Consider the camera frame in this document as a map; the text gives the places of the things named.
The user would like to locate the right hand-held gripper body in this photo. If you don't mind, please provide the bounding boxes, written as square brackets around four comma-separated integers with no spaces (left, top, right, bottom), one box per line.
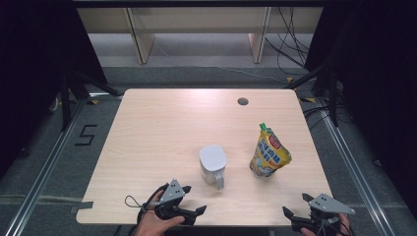
[291,193,356,235]

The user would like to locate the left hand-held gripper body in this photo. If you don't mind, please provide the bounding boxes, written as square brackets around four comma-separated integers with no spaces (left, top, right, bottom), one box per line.
[153,178,198,226]

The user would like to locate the white lidded container with handle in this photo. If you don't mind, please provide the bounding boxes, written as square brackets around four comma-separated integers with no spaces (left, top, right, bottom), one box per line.
[198,144,228,191]

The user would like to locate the yellow spout pouch green cap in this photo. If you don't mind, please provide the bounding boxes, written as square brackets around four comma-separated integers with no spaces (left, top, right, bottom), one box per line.
[249,122,293,179]

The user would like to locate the person's right hand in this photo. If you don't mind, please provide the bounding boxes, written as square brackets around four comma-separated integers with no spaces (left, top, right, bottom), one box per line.
[299,212,352,236]

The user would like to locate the person's left hand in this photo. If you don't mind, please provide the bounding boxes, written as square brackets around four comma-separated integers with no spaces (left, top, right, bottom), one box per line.
[134,190,187,236]

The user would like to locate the grey tape strip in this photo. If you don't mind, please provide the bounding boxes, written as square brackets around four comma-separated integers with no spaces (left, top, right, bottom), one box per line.
[70,201,94,214]

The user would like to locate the black tripod stand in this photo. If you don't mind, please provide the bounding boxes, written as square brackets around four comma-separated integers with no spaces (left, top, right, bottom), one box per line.
[58,67,123,133]
[284,60,342,128]

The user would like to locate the pale floor tape strip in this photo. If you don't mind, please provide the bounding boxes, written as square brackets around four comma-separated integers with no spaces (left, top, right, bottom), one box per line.
[0,194,83,204]

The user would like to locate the black curtain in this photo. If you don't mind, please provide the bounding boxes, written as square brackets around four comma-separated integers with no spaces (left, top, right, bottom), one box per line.
[304,0,417,221]
[0,0,110,180]

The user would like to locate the light wooden shelf unit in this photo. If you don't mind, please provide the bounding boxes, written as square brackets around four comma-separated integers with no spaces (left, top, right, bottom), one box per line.
[77,6,324,65]

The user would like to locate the black wrist strap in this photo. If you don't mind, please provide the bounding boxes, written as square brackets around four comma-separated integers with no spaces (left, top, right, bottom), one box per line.
[319,216,354,236]
[137,182,170,225]

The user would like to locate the aluminium floor rail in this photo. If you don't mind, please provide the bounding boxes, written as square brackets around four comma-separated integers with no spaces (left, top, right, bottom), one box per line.
[315,97,392,236]
[3,97,89,236]

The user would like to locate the thin black cord loop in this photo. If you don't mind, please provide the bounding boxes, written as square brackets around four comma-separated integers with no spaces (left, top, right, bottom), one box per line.
[124,195,143,209]

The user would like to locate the black floor cables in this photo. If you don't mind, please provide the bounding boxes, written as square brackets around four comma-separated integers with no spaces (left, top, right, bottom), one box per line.
[303,103,332,130]

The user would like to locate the bundle of black cables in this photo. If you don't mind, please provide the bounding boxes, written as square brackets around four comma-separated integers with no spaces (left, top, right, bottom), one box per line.
[265,6,311,77]

